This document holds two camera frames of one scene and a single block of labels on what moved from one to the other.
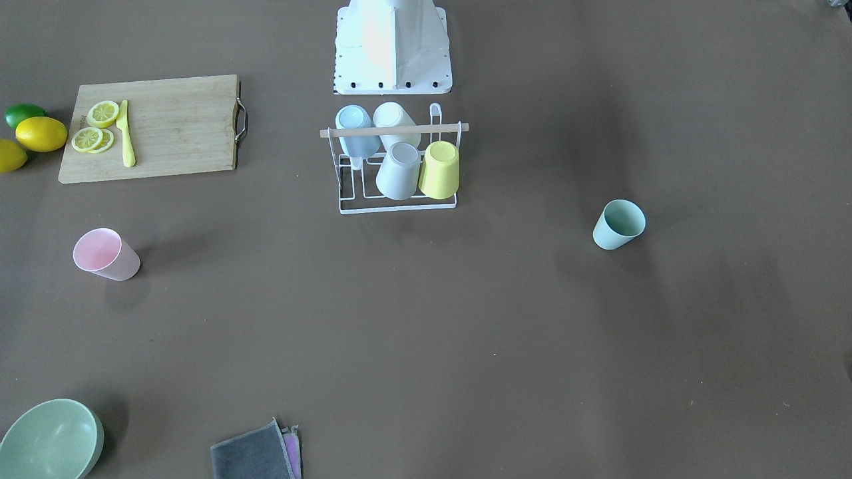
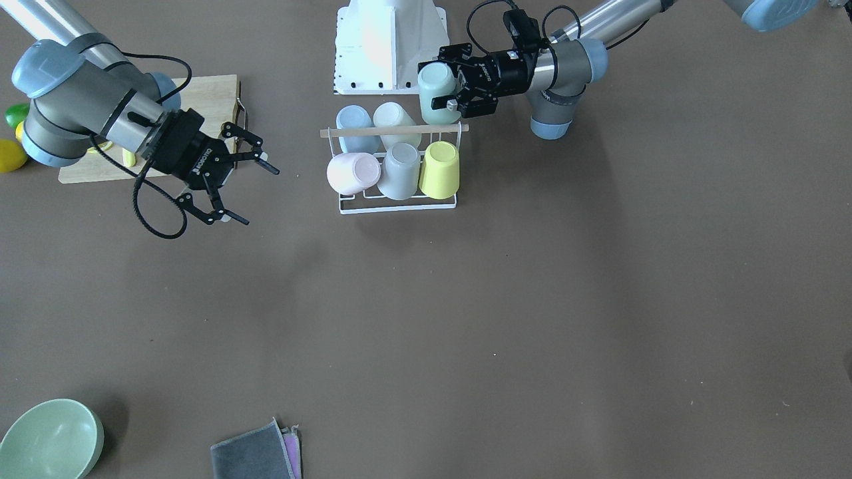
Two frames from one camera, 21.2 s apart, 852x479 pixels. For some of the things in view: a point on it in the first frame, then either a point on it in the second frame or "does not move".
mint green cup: x=620 y=221 → x=436 y=80
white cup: x=389 y=114 does not move
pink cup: x=105 y=252 → x=349 y=173
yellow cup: x=439 y=175 does not move
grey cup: x=398 y=177 does not move
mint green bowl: x=60 y=439 does not move
